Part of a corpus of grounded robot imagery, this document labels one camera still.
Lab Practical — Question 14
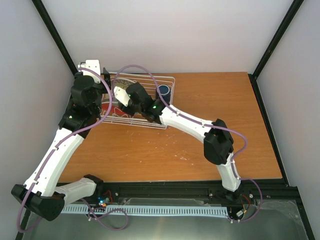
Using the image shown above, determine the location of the red rimmed plate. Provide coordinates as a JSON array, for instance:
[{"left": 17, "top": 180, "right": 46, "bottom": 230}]
[{"left": 101, "top": 93, "right": 142, "bottom": 119}]

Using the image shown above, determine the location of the white floral pattern plate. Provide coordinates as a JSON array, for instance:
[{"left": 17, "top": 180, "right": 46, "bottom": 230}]
[{"left": 114, "top": 78, "right": 136, "bottom": 90}]

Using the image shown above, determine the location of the dark blue ceramic mug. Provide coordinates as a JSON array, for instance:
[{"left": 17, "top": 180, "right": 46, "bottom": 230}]
[{"left": 155, "top": 84, "right": 171, "bottom": 102}]

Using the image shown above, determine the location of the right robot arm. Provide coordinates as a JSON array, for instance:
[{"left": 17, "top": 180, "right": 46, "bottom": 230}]
[{"left": 114, "top": 82, "right": 241, "bottom": 192}]

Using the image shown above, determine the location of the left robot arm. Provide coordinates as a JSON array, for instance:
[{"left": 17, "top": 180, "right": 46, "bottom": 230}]
[{"left": 11, "top": 63, "right": 112, "bottom": 225}]

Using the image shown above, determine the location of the white wire dish rack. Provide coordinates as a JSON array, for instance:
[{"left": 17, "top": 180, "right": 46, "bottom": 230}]
[{"left": 103, "top": 73, "right": 176, "bottom": 130}]

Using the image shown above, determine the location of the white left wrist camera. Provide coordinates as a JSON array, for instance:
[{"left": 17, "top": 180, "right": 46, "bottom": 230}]
[{"left": 78, "top": 59, "right": 101, "bottom": 75}]

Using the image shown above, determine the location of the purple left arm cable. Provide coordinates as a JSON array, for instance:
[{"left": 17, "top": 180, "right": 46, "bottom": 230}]
[{"left": 16, "top": 66, "right": 130, "bottom": 233}]

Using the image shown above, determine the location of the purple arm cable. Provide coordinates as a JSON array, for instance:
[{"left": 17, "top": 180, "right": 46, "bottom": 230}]
[
  {"left": 16, "top": 66, "right": 130, "bottom": 233},
  {"left": 109, "top": 64, "right": 263, "bottom": 223}
]

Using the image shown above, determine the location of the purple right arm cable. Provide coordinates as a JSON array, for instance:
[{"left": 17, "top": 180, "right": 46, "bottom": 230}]
[{"left": 109, "top": 64, "right": 263, "bottom": 223}]

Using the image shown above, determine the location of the light blue slotted cable duct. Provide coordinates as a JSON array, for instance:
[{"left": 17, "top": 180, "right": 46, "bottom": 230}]
[{"left": 61, "top": 203, "right": 230, "bottom": 217}]

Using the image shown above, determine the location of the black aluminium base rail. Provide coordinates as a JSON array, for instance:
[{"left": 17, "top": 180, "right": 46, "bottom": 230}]
[{"left": 32, "top": 181, "right": 300, "bottom": 208}]

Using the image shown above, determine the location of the black enclosure frame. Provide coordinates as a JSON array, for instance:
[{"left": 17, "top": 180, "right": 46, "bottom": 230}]
[{"left": 15, "top": 0, "right": 315, "bottom": 240}]

